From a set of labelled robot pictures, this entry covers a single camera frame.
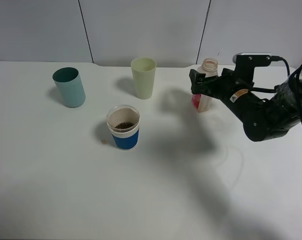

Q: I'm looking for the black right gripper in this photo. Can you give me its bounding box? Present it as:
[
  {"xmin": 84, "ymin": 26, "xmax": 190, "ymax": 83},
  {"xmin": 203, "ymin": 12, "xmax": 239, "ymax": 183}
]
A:
[{"xmin": 189, "ymin": 68, "xmax": 255, "ymax": 105}]

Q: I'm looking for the clear plastic drink bottle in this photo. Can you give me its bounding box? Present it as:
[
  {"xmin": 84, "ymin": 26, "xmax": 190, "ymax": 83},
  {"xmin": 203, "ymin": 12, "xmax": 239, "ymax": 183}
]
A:
[{"xmin": 192, "ymin": 58, "xmax": 218, "ymax": 113}]

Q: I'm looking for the pale yellow plastic cup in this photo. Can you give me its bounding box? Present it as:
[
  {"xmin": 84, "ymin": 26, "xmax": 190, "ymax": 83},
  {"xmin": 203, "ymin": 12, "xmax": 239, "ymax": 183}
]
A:
[{"xmin": 131, "ymin": 57, "xmax": 157, "ymax": 100}]

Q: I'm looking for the teal plastic cup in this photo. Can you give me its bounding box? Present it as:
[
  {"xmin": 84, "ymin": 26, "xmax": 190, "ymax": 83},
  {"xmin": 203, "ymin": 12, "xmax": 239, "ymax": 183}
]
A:
[{"xmin": 52, "ymin": 67, "xmax": 86, "ymax": 108}]

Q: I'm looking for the black camera cable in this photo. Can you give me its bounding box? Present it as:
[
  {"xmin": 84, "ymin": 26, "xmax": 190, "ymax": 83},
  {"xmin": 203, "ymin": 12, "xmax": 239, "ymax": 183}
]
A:
[{"xmin": 250, "ymin": 55, "xmax": 302, "ymax": 152}]

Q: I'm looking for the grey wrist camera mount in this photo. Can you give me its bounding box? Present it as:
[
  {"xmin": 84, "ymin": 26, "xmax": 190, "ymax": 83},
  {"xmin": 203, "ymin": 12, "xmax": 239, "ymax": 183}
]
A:
[{"xmin": 233, "ymin": 52, "xmax": 272, "ymax": 85}]

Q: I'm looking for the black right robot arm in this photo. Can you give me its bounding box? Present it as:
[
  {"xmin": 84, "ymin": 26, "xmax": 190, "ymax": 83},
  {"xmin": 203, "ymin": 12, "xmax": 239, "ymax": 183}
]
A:
[{"xmin": 189, "ymin": 53, "xmax": 302, "ymax": 142}]

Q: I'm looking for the clear cup with blue sleeve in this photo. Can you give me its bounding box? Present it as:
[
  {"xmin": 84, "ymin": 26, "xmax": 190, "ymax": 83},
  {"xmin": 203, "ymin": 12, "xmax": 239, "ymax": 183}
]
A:
[{"xmin": 106, "ymin": 105, "xmax": 140, "ymax": 150}]

